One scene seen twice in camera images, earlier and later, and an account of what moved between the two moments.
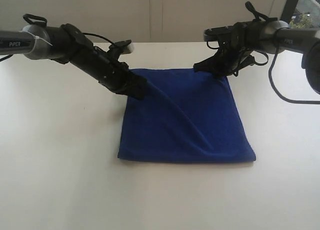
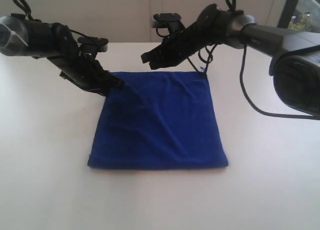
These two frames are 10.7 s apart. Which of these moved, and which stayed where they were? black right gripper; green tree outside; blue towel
Moved: blue towel; black right gripper
Stayed: green tree outside
